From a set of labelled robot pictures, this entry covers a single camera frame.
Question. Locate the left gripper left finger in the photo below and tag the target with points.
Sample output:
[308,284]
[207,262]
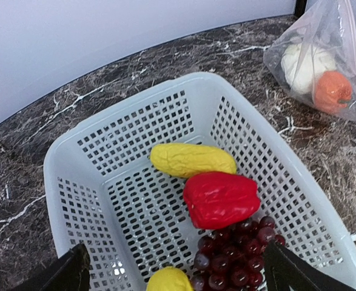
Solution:
[69,272]

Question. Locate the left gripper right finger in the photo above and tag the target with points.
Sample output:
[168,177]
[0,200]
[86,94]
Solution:
[285,271]

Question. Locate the white plastic basket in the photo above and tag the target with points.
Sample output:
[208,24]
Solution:
[102,190]

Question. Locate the orange toy pumpkin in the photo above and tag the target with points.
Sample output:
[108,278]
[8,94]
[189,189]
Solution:
[332,93]

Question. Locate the white toy cauliflower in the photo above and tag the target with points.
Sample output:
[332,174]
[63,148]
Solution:
[301,66]

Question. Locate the clear zip top bag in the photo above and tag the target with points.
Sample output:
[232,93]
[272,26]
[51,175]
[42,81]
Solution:
[330,25]

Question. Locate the dark red toy grapes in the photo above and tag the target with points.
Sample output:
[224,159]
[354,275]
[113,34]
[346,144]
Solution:
[232,258]

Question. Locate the yellow toy fruit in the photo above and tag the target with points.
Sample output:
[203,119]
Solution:
[169,279]
[186,160]

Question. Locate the red toy bell pepper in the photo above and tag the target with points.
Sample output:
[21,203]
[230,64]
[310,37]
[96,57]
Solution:
[216,200]

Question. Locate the right black frame post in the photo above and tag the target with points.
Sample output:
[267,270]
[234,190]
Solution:
[300,8]

